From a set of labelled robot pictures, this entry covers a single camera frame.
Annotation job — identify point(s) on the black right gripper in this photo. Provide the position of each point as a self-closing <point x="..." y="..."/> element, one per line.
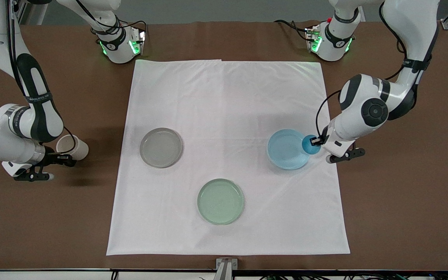
<point x="54" y="159"/>

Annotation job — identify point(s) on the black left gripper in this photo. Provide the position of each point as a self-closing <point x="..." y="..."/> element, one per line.
<point x="322" y="139"/>

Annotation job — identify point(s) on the blue cup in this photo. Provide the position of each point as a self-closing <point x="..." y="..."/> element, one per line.
<point x="307" y="146"/>

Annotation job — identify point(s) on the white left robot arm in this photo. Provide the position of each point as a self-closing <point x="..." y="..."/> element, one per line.
<point x="356" y="124"/>

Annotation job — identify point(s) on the blue plate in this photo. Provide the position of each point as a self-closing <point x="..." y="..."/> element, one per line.
<point x="286" y="149"/>

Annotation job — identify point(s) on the gray plate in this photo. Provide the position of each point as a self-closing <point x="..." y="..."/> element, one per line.
<point x="161" y="147"/>

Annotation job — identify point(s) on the green plate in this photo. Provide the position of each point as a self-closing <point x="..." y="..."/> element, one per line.
<point x="221" y="201"/>

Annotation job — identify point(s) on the white square cloth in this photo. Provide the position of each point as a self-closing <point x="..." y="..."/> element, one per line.
<point x="224" y="109"/>

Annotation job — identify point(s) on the silver left base connector box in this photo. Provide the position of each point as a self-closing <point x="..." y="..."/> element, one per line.
<point x="311" y="37"/>

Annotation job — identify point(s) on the silver base connector box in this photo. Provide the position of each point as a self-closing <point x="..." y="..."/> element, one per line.
<point x="311" y="37"/>
<point x="139" y="39"/>

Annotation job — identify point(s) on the silver right base connector box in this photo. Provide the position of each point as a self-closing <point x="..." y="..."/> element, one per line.
<point x="139" y="39"/>

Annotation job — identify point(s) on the aluminium frame profile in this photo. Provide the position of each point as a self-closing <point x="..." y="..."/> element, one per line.
<point x="23" y="11"/>

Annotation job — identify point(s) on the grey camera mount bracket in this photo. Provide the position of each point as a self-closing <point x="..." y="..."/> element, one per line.
<point x="226" y="268"/>

